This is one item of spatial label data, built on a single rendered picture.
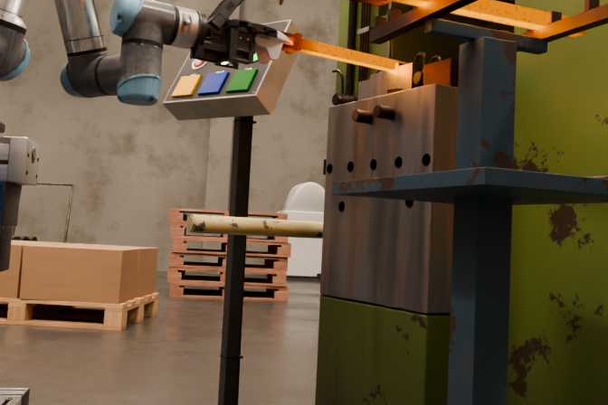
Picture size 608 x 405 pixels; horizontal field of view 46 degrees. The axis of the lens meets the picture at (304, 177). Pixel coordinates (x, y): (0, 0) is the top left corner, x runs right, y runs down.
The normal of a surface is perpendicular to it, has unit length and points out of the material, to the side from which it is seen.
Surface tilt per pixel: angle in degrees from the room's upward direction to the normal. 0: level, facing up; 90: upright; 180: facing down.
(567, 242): 90
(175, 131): 90
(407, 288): 90
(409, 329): 90
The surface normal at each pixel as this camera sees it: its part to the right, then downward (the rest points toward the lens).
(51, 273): -0.01, -0.07
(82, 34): 0.25, 0.20
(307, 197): 0.22, -0.07
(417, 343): -0.85, -0.08
